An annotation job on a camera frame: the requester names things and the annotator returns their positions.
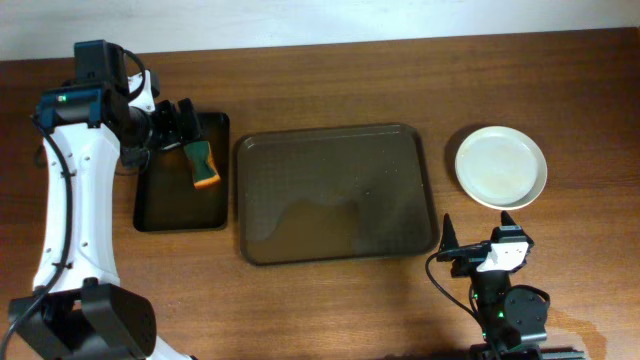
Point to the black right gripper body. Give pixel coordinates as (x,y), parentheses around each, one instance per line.
(467,253)

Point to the small black tray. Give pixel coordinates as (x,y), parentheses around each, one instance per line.
(166,199)

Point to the pale green plate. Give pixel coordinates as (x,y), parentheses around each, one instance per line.
(501,168)

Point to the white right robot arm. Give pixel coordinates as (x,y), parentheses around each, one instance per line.
(511,317)

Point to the large brown serving tray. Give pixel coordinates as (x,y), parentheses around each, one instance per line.
(333,193)

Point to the orange green sponge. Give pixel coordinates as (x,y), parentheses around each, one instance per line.
(201,161)

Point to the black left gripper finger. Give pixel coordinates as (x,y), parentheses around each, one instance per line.
(188,123)
(167,125)

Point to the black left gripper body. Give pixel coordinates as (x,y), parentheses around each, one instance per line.
(170,123)

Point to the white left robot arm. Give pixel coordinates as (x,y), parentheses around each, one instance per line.
(78,309)

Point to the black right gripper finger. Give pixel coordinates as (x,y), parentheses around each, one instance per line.
(448,238)
(506,220)

